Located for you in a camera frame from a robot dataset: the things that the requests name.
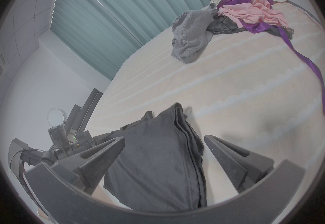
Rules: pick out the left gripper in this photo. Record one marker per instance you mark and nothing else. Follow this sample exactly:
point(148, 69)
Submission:
point(85, 139)

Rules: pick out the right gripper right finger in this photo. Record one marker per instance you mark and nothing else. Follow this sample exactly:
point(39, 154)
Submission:
point(236, 159)

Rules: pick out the black T-shirt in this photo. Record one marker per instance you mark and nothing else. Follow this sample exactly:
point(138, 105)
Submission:
point(157, 162)

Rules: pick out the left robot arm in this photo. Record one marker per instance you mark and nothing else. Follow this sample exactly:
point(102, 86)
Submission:
point(16, 146)

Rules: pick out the bed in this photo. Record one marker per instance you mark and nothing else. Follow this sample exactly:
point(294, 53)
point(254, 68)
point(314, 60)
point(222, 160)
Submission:
point(241, 86)

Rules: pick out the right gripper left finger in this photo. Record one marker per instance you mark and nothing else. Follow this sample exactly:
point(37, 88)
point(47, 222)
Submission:
point(101, 159)

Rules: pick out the grey garment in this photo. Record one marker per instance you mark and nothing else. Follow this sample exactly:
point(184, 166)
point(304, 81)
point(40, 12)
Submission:
point(190, 35)

